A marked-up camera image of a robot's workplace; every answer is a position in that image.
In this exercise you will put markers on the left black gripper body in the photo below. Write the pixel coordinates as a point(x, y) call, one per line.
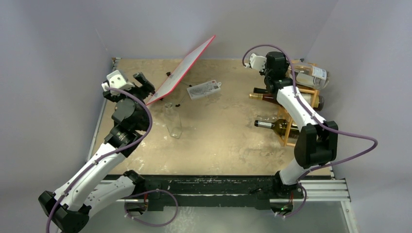
point(135, 93)

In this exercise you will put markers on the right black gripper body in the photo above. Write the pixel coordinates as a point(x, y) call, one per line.
point(268, 71)

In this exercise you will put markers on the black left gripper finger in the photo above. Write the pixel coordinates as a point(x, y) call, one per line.
point(140, 78)
point(149, 87)

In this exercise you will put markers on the clear white-label wine bottle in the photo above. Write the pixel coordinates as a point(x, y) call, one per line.
point(310, 76)

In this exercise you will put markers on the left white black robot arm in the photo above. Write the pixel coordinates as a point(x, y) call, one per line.
point(71, 206)

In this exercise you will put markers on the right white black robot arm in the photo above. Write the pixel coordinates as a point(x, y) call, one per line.
point(315, 146)

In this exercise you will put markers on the red wine bottle gold cap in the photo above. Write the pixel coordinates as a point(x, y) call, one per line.
point(260, 96)

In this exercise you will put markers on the wooden wine rack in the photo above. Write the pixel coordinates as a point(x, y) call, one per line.
point(284, 141)

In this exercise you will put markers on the empty clear glass bottle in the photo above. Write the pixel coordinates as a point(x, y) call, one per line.
point(173, 121)

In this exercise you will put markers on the green wine bottle bottom row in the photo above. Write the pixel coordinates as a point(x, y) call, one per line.
point(279, 127)

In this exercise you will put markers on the pink framed whiteboard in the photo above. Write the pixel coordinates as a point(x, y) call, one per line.
point(179, 72)

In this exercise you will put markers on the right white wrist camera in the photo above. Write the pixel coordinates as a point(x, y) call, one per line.
point(256, 62)

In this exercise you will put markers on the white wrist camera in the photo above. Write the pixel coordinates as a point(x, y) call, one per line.
point(117, 80)
point(256, 62)

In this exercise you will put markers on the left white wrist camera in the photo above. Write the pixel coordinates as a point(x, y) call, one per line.
point(117, 80)

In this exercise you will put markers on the aluminium table edge rail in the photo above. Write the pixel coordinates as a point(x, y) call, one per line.
point(116, 61)

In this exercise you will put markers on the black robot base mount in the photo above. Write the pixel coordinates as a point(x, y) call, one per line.
point(262, 192)

